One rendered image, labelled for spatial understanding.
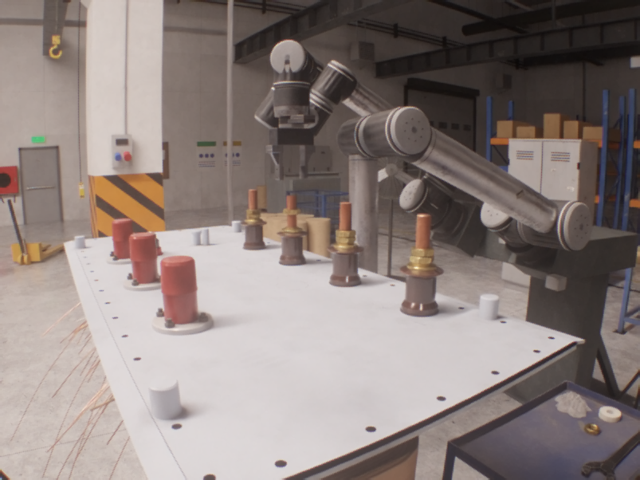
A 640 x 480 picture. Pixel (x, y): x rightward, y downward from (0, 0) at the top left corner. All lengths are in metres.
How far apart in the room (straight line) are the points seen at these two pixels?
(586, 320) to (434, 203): 1.20
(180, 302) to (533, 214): 1.32
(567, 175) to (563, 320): 2.85
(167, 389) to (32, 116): 13.89
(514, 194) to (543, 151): 4.19
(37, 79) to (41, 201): 3.47
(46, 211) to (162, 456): 13.85
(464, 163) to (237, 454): 1.20
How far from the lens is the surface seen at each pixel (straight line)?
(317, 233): 6.50
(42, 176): 14.27
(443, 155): 1.48
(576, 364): 3.15
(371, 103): 2.30
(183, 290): 0.89
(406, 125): 1.37
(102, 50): 6.27
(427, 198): 2.60
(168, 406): 0.62
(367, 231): 1.59
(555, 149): 5.80
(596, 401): 1.80
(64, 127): 14.37
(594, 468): 1.44
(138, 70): 6.29
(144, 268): 1.21
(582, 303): 3.03
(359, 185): 1.58
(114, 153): 6.02
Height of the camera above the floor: 1.69
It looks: 10 degrees down
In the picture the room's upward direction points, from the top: straight up
